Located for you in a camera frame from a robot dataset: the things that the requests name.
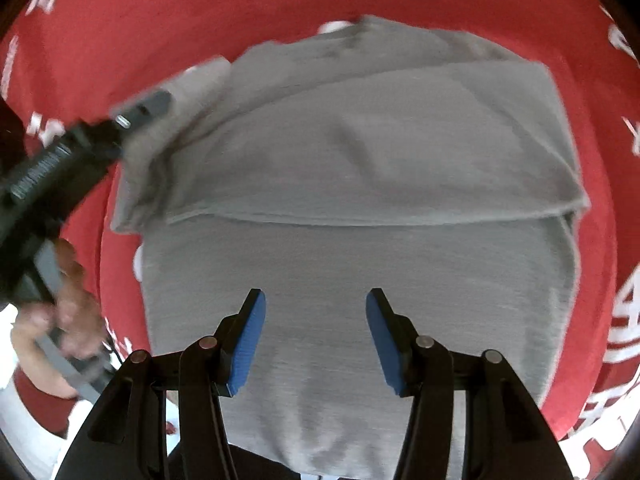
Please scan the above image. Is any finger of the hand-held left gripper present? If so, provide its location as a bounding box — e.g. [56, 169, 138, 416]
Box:
[111, 89, 174, 132]

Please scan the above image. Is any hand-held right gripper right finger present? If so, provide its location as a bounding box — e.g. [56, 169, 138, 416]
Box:
[365, 287, 576, 480]

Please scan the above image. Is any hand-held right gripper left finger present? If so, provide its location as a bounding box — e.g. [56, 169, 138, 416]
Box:
[54, 288, 267, 480]

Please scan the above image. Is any grey knit garment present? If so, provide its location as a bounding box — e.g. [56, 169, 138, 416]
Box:
[107, 14, 592, 480]

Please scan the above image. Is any person's left forearm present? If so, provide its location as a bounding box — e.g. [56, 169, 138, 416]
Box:
[9, 310, 81, 400]

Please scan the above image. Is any person's left hand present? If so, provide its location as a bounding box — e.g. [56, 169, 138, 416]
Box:
[10, 237, 108, 361]

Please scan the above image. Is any red printed blanket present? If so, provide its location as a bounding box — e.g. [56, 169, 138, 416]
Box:
[0, 0, 640, 461]

